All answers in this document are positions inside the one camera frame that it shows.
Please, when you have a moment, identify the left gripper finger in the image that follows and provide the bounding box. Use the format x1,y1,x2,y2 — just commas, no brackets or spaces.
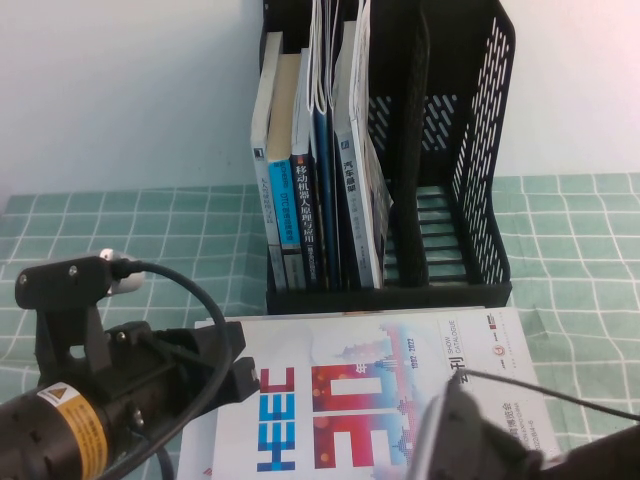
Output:
166,319,248,367
218,354,263,409

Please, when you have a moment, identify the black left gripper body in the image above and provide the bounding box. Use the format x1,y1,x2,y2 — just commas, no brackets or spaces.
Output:
98,321,227,437

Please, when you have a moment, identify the white HEEC show catalogue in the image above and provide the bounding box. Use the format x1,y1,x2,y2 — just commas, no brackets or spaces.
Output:
212,305,561,480

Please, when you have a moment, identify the cyan spine book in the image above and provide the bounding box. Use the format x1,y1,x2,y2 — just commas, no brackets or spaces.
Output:
267,52,302,291

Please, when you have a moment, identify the grey spine paperback book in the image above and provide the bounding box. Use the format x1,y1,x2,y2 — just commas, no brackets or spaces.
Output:
251,32,287,291

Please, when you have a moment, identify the black spine robotics book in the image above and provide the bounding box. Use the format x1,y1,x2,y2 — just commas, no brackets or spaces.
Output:
289,47,322,291

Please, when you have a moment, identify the black mesh book holder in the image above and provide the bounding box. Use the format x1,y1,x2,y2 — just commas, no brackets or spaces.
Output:
259,0,516,316

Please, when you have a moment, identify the white logistics vehicle brochure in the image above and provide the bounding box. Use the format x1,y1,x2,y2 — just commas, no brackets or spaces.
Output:
175,314,246,480

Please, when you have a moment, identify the green checked tablecloth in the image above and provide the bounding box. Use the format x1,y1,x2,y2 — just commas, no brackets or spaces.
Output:
0,172,640,480

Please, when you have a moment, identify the navy thin magazine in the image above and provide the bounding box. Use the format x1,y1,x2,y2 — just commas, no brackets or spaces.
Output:
324,0,350,291

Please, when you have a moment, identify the blue thin magazine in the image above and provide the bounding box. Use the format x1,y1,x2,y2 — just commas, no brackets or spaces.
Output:
308,0,335,291

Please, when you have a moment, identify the white picture cover magazine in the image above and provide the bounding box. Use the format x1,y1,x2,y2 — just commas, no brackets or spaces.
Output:
348,0,396,290

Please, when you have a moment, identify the black left camera cable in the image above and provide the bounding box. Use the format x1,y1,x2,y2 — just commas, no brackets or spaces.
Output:
112,259,236,480

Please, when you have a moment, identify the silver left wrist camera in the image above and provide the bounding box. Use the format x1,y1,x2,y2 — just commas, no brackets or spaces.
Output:
98,248,147,297

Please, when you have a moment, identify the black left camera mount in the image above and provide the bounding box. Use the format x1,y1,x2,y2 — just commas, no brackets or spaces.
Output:
13,254,116,386

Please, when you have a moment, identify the thin black right cable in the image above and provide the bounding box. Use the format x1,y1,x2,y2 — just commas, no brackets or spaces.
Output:
449,369,640,421

